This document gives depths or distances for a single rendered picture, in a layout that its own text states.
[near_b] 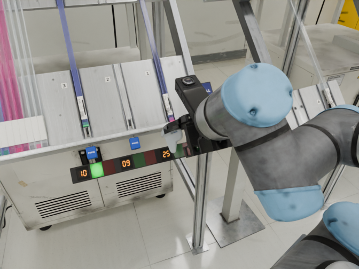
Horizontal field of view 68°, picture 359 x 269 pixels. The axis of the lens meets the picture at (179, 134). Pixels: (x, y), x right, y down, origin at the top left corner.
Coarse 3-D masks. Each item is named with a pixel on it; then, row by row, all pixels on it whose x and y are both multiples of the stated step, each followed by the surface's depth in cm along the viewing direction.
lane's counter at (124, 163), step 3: (129, 156) 70; (120, 159) 69; (123, 159) 70; (126, 159) 70; (129, 159) 70; (120, 162) 69; (123, 162) 70; (126, 162) 70; (129, 162) 70; (123, 165) 69; (126, 165) 70; (129, 165) 70; (123, 168) 69; (126, 168) 69; (129, 168) 70
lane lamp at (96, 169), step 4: (92, 164) 68; (96, 164) 68; (100, 164) 68; (92, 168) 67; (96, 168) 68; (100, 168) 68; (92, 172) 67; (96, 172) 68; (100, 172) 68; (92, 176) 67; (96, 176) 67; (100, 176) 68
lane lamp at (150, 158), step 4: (144, 152) 71; (148, 152) 71; (152, 152) 72; (144, 156) 71; (148, 156) 71; (152, 156) 72; (148, 160) 71; (152, 160) 71; (156, 160) 72; (148, 164) 71
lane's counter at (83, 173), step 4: (76, 168) 67; (80, 168) 67; (84, 168) 67; (76, 172) 66; (80, 172) 67; (84, 172) 67; (88, 172) 67; (80, 176) 66; (84, 176) 67; (88, 176) 67
